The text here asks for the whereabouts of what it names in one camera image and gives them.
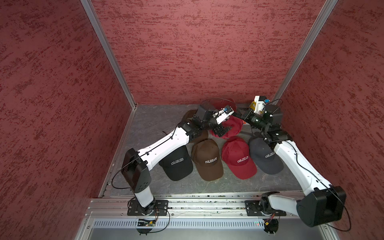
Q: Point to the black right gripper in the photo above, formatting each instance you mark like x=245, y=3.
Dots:
x=246, y=114

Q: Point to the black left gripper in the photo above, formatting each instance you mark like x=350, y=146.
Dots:
x=219, y=127

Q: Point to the brown baseball cap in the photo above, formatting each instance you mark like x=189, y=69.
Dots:
x=206, y=157
x=188, y=117

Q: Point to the red baseball cap back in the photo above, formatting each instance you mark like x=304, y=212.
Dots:
x=235, y=124

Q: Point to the red baseball cap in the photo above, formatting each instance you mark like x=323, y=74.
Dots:
x=235, y=124
x=236, y=154

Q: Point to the red baseball cap front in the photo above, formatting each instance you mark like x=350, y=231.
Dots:
x=236, y=154

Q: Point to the dark grey baseball cap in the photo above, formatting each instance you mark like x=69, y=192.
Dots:
x=264, y=157

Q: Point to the black baseball cap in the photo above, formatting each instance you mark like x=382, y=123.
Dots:
x=178, y=164

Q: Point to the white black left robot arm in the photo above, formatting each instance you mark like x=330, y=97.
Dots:
x=138, y=164

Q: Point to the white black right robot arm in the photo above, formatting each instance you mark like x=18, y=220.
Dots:
x=272, y=149

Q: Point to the yellow plastic bucket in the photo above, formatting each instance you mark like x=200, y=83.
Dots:
x=253, y=106

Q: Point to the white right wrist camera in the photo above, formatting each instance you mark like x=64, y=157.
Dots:
x=261, y=101

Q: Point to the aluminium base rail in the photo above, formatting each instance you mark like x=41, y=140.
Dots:
x=206, y=206

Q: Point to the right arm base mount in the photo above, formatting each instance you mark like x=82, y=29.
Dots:
x=256, y=209

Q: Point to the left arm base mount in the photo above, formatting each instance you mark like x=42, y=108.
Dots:
x=155, y=209

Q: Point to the aluminium corner post right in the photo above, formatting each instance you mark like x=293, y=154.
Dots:
x=317, y=26

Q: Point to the aluminium corner post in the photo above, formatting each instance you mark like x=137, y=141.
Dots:
x=96, y=24
x=317, y=26

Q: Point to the aluminium corner post left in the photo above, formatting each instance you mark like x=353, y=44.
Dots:
x=96, y=24

